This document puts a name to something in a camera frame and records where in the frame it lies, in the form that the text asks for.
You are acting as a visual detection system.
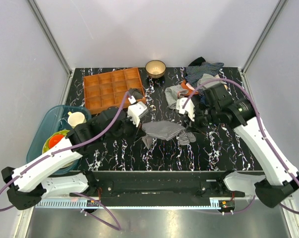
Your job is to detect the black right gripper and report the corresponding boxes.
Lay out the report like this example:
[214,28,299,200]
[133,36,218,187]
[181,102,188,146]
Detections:
[184,106,220,135]

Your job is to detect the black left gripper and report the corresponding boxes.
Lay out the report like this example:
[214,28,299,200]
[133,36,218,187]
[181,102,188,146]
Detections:
[104,112,147,146]

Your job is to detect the grey white striped underwear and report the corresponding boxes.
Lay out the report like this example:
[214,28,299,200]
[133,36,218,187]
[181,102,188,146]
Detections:
[142,120,196,149]

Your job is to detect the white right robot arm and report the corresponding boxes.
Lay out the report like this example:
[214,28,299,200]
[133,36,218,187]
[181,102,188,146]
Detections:
[193,83,299,208]

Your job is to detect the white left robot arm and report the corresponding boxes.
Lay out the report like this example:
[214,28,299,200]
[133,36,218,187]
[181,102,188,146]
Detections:
[1,102,148,210]

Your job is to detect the dark navy cloth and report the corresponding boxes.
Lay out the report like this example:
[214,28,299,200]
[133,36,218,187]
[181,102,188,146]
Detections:
[200,95,208,106]

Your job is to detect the orange cloth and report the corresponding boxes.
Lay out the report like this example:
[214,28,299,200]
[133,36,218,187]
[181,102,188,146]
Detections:
[181,80,195,96]

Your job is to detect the rolled dark grey sock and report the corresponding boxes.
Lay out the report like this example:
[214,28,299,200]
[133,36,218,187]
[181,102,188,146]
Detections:
[128,88,143,100]

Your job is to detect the striped grey cloth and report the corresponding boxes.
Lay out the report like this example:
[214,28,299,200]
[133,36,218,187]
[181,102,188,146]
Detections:
[165,85,189,109]

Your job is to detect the beige cloth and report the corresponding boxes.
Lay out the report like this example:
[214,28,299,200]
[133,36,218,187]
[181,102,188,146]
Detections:
[214,74,228,90]

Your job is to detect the orange wooden compartment tray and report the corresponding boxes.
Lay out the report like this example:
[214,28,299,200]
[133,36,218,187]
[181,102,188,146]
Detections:
[83,67,146,115]

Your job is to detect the dark blue striped cloth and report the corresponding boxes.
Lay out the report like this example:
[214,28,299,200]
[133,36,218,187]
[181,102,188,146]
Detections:
[184,62,224,89]

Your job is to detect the cream yellow mug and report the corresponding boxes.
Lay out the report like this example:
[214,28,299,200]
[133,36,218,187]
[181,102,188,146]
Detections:
[67,112,86,128]

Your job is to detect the beige ceramic bowl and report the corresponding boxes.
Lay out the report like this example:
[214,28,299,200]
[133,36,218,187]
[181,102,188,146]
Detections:
[145,60,166,78]

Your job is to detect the blue plastic bin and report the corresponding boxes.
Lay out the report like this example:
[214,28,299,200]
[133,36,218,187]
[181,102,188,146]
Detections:
[26,105,91,163]

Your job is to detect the orange cup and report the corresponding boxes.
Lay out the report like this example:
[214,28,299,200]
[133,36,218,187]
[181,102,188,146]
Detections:
[48,134,65,149]

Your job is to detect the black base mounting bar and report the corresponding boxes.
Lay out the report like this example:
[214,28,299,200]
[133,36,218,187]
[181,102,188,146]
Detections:
[83,171,244,209]

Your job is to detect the green dotted plate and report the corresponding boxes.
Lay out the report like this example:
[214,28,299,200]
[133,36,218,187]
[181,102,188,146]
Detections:
[42,129,76,175]

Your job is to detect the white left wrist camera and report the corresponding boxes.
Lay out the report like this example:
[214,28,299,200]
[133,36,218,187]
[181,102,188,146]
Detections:
[127,96,148,127]

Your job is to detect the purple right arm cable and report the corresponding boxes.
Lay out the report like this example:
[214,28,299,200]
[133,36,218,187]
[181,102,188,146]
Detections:
[182,78,299,215]

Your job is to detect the aluminium frame rail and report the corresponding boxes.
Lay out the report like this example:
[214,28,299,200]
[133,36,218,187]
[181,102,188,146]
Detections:
[24,187,295,200]

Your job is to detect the white slotted cable duct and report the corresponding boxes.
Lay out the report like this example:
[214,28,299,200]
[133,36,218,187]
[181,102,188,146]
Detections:
[35,198,227,210]

